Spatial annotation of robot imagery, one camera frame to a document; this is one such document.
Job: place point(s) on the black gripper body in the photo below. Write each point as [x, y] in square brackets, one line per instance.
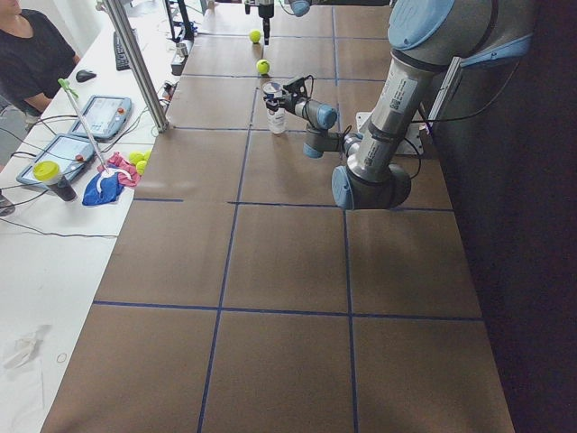
[288, 103]
[265, 11]

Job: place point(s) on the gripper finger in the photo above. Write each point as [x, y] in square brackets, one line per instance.
[282, 100]
[267, 31]
[271, 104]
[263, 28]

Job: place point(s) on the clear tennis ball can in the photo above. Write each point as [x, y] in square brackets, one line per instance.
[272, 95]

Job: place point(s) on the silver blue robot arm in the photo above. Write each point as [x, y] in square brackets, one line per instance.
[298, 8]
[424, 37]

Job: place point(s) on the spare tennis ball on desk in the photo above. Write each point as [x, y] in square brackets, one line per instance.
[135, 157]

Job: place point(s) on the small metal cup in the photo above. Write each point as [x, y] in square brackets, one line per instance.
[182, 48]

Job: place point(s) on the black keyboard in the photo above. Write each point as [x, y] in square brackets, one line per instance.
[120, 57]

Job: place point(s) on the pink cloth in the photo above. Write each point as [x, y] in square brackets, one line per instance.
[127, 173]

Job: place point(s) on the upper teach pendant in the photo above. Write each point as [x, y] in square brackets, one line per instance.
[105, 115]

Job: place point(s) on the teach pendant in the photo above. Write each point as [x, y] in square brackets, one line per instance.
[70, 152]
[105, 115]

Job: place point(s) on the blue cloth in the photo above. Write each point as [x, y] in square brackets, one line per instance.
[104, 188]

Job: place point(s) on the black computer mouse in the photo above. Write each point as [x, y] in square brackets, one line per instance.
[84, 75]

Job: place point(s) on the long grabber stick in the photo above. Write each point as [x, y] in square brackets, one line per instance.
[72, 97]

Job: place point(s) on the lower teach pendant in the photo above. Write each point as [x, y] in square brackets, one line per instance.
[70, 152]

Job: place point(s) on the person in black shirt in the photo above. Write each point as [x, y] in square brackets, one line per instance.
[34, 57]

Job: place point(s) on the dark bottle yellow lid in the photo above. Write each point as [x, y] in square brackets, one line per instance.
[48, 172]

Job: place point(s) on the crumpled white tissue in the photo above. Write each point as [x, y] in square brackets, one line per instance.
[17, 351]

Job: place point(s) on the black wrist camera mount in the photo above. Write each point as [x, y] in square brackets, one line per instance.
[300, 86]

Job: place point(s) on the aluminium frame post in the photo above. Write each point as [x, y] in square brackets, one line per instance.
[124, 31]

